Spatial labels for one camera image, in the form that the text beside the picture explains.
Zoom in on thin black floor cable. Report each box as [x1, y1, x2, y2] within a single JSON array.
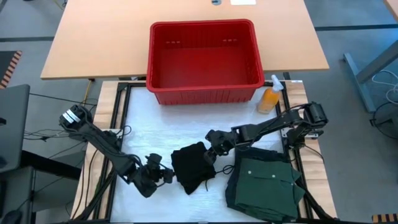
[[29, 92, 98, 107]]

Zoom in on red plastic laundry bin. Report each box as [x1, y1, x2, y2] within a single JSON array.
[[146, 19, 266, 106]]

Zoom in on yellow floor cable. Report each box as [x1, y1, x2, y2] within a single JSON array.
[[81, 78, 95, 106]]

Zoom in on black aluminium table frame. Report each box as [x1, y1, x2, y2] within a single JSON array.
[[71, 80, 338, 224]]

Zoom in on green polo shirt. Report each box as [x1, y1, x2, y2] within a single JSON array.
[[233, 157, 306, 222]]

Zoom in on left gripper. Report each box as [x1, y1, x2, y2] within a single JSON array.
[[134, 164, 175, 199]]

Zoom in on orange spray bottle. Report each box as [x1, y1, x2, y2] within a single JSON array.
[[257, 74, 285, 115]]

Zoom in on black orange striped mat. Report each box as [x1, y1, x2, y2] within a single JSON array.
[[372, 213, 398, 224], [0, 50, 23, 90]]

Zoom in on dark blue denim jeans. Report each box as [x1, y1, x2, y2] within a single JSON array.
[[225, 147, 299, 223]]

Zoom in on grey metal desk leg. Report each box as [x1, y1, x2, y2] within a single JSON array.
[[343, 40, 398, 113]]

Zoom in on white floor cable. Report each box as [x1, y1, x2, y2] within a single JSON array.
[[371, 69, 398, 105]]

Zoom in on black knit garment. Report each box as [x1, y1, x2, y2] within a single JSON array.
[[170, 141, 218, 196]]

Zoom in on light wooden desk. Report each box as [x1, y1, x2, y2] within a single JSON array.
[[40, 0, 330, 80]]

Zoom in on black computer mouse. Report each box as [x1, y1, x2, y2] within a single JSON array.
[[1, 209, 23, 224]]

